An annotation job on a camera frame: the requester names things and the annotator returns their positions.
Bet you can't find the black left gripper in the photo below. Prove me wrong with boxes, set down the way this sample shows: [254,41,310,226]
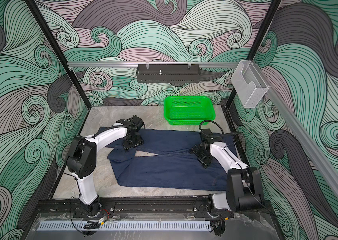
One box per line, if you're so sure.
[122,133,145,153]

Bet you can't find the dark blue denim trousers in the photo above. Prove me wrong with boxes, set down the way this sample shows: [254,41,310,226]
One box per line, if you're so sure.
[108,129,227,191]

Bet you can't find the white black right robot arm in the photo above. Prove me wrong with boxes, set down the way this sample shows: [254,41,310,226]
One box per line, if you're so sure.
[191,129,264,212]

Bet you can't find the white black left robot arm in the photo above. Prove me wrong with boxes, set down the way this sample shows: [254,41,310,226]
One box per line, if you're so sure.
[65,116,145,218]

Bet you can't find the green plastic laundry basket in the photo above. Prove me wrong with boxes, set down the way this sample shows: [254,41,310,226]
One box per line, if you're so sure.
[164,96,216,126]

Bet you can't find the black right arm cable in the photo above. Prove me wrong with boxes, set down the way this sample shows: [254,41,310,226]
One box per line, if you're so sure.
[198,119,244,142]

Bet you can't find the black corner frame post right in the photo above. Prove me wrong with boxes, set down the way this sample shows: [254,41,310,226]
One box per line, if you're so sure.
[226,1,281,109]

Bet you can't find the black corner frame post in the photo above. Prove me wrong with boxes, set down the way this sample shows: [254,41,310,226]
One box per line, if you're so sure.
[25,0,92,110]
[226,1,281,109]

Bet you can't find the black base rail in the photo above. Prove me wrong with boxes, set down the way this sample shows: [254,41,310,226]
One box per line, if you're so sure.
[37,195,273,221]

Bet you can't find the clear plastic wall holder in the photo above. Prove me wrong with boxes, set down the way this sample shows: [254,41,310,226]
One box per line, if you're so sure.
[231,61,269,109]

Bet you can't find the white slotted cable duct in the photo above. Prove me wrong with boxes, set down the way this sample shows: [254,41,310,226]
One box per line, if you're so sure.
[37,221,212,232]

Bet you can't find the aluminium rail right wall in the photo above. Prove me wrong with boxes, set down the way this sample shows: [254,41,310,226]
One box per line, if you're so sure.
[253,63,338,198]

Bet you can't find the aluminium rail wall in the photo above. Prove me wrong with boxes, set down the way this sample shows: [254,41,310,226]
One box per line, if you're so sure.
[67,61,239,69]
[253,63,338,198]

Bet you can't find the aluminium rail back wall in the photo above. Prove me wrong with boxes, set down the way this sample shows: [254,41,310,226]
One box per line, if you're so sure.
[67,61,239,69]

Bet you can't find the black corner frame post left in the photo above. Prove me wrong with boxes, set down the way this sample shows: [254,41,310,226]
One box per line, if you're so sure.
[25,0,92,110]

